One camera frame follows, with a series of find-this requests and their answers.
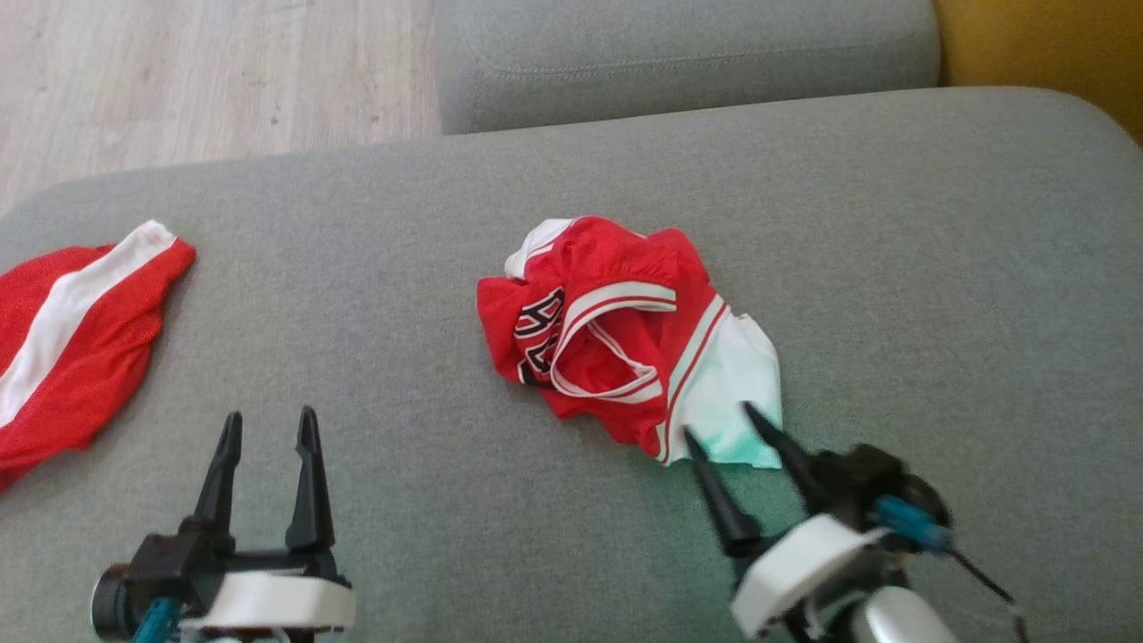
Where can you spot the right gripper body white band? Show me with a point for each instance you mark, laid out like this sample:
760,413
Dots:
804,563

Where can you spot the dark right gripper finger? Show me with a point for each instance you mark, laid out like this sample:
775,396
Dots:
795,460
728,513

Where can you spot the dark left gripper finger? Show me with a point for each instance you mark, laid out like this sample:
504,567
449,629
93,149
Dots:
310,500
221,473

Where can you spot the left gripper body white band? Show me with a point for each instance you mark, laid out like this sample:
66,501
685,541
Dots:
268,598

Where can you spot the red white sports garment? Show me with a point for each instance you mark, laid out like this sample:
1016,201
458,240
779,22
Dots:
625,268

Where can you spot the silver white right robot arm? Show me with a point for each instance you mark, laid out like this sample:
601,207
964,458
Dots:
902,621

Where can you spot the blue right gripper connector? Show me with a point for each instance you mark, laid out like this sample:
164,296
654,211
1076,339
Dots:
906,521

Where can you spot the blue gripper connector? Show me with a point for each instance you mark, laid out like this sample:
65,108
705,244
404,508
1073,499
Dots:
906,521
159,621

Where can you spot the blue left gripper connector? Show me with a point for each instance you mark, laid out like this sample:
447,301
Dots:
159,621

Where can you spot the red shorts white stripe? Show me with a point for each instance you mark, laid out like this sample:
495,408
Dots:
107,339

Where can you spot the grey fabric sofa seat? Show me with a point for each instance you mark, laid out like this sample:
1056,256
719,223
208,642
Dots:
357,268

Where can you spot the grey sofa back cushion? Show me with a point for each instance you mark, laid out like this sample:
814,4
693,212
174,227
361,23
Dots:
670,54

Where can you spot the yellow pillow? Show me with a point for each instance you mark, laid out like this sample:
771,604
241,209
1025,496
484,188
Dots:
1054,45

